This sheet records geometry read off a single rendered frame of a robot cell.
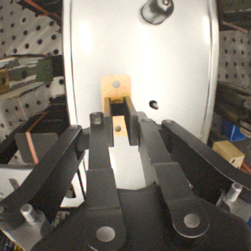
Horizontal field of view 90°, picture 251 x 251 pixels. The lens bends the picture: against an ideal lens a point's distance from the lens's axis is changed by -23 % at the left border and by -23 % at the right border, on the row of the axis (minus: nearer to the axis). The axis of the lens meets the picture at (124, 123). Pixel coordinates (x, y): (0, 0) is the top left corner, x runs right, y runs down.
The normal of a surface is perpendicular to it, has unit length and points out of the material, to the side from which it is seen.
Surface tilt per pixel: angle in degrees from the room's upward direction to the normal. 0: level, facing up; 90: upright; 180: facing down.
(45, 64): 78
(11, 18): 0
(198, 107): 0
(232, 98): 90
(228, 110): 90
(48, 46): 0
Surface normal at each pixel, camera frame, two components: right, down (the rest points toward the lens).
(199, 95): 0.10, 0.39
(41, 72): 0.99, 0.03
